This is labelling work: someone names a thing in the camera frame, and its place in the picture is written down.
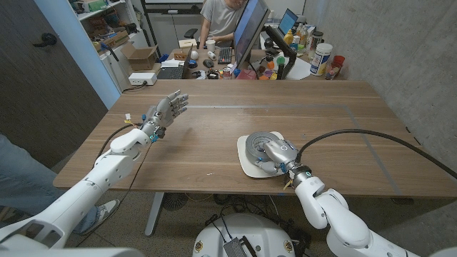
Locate black keyboard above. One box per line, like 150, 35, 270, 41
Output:
217, 46, 233, 66

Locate black open laptop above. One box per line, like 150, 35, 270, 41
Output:
156, 44, 194, 80

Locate black door handle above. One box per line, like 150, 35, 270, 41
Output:
32, 32, 58, 48

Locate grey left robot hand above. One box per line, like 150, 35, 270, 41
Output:
141, 89, 189, 139

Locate open laptop blue screen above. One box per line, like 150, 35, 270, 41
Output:
277, 8, 299, 36

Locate open cardboard box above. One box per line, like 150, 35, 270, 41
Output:
120, 42, 159, 71

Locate grey duct tape roll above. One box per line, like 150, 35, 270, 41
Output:
244, 131, 286, 166

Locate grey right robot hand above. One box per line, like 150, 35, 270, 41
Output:
255, 138, 301, 176

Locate red lidded jar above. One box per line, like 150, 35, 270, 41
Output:
325, 54, 346, 81

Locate grey table leg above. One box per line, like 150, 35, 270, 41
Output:
144, 191, 165, 237

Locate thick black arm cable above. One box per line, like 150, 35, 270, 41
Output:
94, 123, 144, 168
295, 128, 457, 180

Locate white labelled canister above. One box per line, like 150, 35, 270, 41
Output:
309, 42, 333, 76

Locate white power box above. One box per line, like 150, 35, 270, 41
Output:
128, 72, 158, 86

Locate dark jar black lid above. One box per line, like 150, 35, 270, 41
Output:
311, 31, 324, 54

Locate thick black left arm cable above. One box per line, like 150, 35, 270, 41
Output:
94, 123, 144, 168

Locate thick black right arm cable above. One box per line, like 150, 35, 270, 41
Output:
295, 128, 457, 180

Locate seated person grey shirt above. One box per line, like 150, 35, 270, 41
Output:
198, 0, 247, 49

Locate black round fan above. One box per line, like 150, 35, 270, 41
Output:
162, 192, 189, 211

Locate white paper plate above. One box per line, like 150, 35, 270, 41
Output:
236, 131, 291, 179

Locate white robot torso base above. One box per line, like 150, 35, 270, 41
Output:
192, 213, 296, 257

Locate pink box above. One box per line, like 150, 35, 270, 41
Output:
236, 69, 258, 80

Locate standing person blue jeans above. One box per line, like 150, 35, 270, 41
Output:
0, 133, 121, 236

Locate large computer monitor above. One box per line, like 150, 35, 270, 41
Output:
233, 0, 271, 69

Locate white shelf unit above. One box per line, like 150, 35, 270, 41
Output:
67, 0, 151, 92

